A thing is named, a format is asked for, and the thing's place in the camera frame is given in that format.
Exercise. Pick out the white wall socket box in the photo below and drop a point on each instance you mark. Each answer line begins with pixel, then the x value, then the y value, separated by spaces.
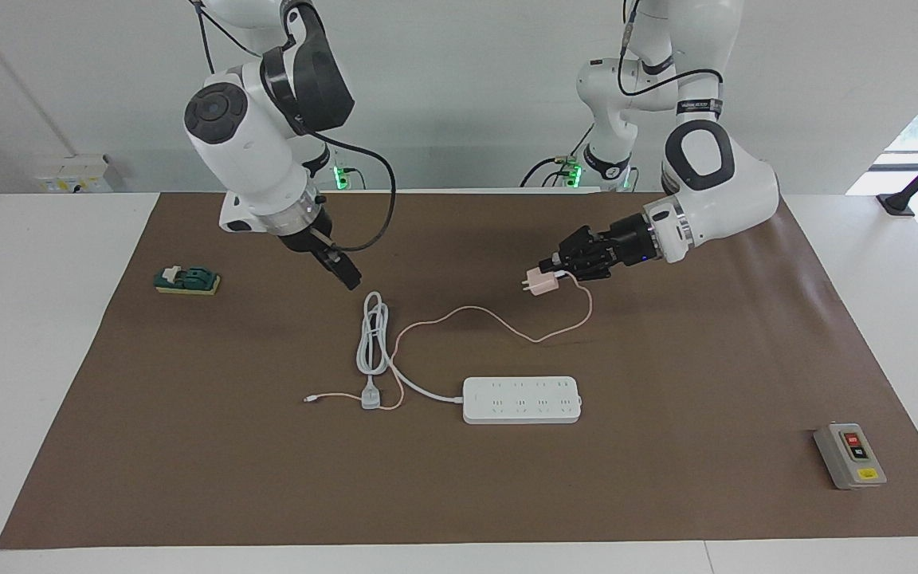
pixel 72 174

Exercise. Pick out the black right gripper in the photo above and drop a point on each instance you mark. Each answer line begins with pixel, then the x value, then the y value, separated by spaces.
pixel 309 235

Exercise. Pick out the white power strip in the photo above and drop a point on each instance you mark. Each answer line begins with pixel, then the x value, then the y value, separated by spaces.
pixel 523 400

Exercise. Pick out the brown table mat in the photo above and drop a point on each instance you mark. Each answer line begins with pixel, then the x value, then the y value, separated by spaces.
pixel 507 478

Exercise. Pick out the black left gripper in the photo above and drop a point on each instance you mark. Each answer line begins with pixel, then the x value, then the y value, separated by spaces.
pixel 630 241

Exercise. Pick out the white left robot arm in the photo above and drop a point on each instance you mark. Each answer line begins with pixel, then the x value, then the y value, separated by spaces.
pixel 714 183

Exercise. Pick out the grey on-off switch box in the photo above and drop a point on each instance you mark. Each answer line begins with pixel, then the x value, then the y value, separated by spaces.
pixel 849 456

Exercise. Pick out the pink charger adapter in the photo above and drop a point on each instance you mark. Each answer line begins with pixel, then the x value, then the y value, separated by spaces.
pixel 539 283

